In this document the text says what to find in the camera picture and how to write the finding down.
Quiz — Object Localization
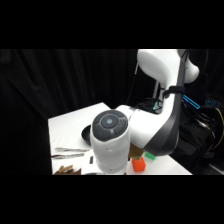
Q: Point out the brown striped plush tiger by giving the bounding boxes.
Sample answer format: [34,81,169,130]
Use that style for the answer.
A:
[52,164,83,176]

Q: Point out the green block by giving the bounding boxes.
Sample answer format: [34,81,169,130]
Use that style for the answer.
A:
[143,151,157,161]

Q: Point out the orange block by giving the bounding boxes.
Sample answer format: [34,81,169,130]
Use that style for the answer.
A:
[131,156,147,173]

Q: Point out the metal tongs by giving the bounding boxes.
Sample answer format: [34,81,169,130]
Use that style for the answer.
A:
[50,146,92,160]

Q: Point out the black curtain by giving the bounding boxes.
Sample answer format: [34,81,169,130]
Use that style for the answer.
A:
[0,49,224,176]

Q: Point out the blue lit device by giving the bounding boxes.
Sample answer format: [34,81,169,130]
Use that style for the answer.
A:
[181,94,201,111]

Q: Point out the black draped robot stand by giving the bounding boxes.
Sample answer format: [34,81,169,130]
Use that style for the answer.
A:
[133,98,216,175]

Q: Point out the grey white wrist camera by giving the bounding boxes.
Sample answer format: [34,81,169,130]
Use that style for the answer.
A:
[81,149,98,176]

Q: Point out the yellow cable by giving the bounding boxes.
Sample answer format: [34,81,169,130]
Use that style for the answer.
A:
[213,107,224,153]

